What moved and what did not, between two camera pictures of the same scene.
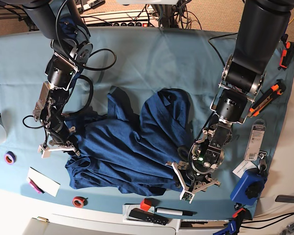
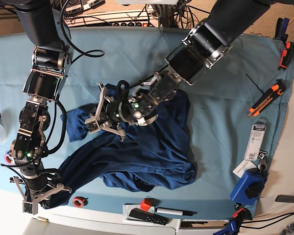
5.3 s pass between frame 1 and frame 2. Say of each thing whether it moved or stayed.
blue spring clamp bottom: stayed
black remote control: stayed
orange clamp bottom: stayed
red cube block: stayed
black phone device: stayed
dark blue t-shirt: moved
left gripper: moved
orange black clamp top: stayed
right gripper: moved
